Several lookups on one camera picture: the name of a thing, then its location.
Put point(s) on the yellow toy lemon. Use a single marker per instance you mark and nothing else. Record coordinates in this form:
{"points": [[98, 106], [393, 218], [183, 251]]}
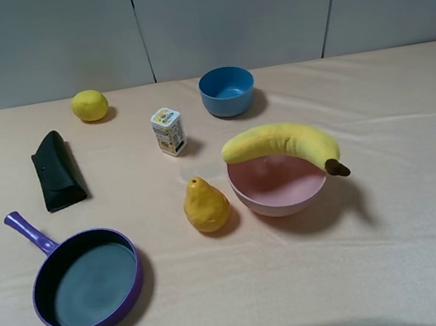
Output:
{"points": [[89, 106]]}

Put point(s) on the purple frying pan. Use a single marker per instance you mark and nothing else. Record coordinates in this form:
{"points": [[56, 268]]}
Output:
{"points": [[93, 278]]}

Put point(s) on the small white printed carton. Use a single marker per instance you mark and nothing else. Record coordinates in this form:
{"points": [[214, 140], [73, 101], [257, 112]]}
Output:
{"points": [[168, 127]]}

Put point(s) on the yellow toy pear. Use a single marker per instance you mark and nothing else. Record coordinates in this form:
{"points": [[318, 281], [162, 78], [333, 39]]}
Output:
{"points": [[205, 207]]}

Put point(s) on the peach tablecloth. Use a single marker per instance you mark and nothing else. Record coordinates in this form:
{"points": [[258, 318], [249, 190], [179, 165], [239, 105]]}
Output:
{"points": [[364, 254]]}

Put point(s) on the black folded glasses case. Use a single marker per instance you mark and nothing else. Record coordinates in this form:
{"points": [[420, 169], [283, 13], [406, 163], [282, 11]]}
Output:
{"points": [[58, 176]]}

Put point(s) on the pink plastic bowl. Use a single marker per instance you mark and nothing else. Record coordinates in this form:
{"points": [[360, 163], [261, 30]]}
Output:
{"points": [[275, 185]]}

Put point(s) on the blue plastic bowl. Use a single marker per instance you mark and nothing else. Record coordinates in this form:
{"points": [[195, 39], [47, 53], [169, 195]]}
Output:
{"points": [[227, 91]]}

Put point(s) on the yellow plush banana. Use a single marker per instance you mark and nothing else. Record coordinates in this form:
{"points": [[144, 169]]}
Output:
{"points": [[291, 139]]}

